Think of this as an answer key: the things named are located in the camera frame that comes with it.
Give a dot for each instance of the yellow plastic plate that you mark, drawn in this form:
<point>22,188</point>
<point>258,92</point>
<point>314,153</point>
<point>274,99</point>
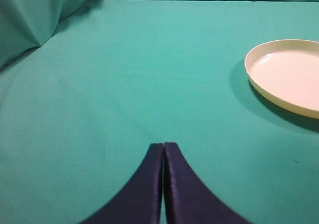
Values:
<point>286,72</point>

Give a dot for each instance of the green table cloth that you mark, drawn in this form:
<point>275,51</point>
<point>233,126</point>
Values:
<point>78,114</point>

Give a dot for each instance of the left gripper purple left finger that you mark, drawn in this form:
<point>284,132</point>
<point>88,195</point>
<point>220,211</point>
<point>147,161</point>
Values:
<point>139,201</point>

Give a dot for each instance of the left gripper purple right finger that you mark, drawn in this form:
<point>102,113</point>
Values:
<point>187,199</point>

